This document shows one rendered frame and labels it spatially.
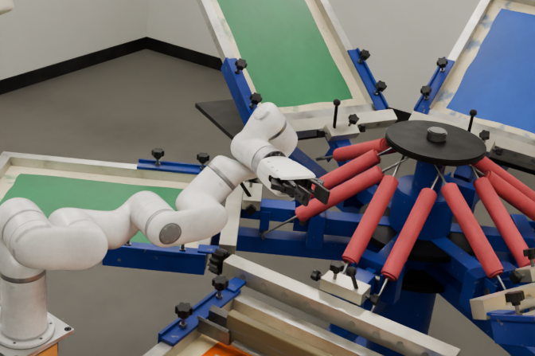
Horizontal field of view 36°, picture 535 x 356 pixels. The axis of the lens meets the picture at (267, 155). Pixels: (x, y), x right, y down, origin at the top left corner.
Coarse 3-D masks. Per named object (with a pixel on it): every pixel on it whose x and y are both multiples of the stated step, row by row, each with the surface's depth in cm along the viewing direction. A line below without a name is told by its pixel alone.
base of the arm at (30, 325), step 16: (0, 288) 169; (16, 288) 167; (32, 288) 168; (16, 304) 168; (32, 304) 169; (0, 320) 176; (16, 320) 170; (32, 320) 171; (48, 320) 179; (0, 336) 173; (16, 336) 172; (32, 336) 173; (48, 336) 174
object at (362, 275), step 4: (356, 268) 231; (360, 268) 231; (360, 272) 229; (364, 272) 230; (368, 272) 230; (356, 276) 227; (360, 276) 227; (364, 276) 228; (368, 276) 228; (372, 276) 228; (360, 280) 226; (364, 280) 226; (368, 280) 226; (372, 280) 228; (372, 284) 229; (372, 288) 230; (336, 296) 218; (344, 300) 216; (356, 304) 222
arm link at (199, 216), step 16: (208, 176) 186; (192, 192) 185; (208, 192) 185; (224, 192) 186; (176, 208) 188; (192, 208) 182; (208, 208) 179; (224, 208) 182; (160, 224) 173; (176, 224) 174; (192, 224) 177; (208, 224) 179; (224, 224) 183; (160, 240) 174; (176, 240) 176; (192, 240) 179
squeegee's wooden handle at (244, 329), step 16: (240, 320) 201; (256, 320) 201; (240, 336) 202; (256, 336) 199; (272, 336) 197; (288, 336) 197; (272, 352) 198; (288, 352) 196; (304, 352) 193; (320, 352) 192
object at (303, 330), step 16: (240, 304) 220; (256, 304) 219; (272, 320) 216; (288, 320) 214; (192, 336) 207; (304, 336) 212; (320, 336) 209; (336, 336) 210; (160, 352) 197; (176, 352) 202; (336, 352) 208; (352, 352) 205; (368, 352) 205
